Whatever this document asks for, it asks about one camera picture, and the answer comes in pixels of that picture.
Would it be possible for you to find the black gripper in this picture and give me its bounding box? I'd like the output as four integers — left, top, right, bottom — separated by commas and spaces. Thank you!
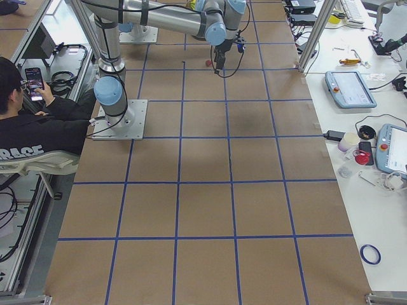
214, 38, 236, 70

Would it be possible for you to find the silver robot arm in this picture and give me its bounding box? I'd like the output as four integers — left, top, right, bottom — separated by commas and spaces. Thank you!
81, 1, 132, 139
118, 1, 247, 74

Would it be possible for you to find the blue teach pendant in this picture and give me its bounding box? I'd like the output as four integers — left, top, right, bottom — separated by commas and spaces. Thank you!
324, 71, 377, 109
375, 124, 407, 179

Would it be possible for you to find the black power adapter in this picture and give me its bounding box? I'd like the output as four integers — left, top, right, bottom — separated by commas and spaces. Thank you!
323, 130, 345, 142

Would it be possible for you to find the white paper cup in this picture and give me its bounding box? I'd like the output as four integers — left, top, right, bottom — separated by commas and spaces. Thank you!
338, 132, 360, 153

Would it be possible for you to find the person in black jacket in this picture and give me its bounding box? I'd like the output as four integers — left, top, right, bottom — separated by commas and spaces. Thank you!
1, 57, 96, 160

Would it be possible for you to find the red round object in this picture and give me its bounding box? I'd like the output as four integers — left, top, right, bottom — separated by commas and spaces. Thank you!
353, 149, 374, 165

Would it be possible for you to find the black smartphone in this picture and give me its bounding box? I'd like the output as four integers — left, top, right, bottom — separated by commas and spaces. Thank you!
25, 67, 44, 101

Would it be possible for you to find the grey office chair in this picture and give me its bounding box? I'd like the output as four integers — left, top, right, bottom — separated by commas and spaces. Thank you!
1, 151, 79, 200

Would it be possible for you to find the blue tape roll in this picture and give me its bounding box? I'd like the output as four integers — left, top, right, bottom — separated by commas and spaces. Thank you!
359, 244, 382, 266

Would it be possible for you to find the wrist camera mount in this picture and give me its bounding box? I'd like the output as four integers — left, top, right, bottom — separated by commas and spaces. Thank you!
234, 37, 245, 54

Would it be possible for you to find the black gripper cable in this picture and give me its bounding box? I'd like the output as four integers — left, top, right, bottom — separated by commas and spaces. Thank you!
214, 12, 251, 79

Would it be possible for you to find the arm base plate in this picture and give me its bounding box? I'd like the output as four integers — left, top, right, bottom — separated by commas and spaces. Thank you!
120, 25, 158, 44
90, 99, 148, 140

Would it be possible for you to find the aluminium frame post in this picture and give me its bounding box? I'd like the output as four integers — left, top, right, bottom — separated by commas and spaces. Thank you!
298, 0, 336, 72

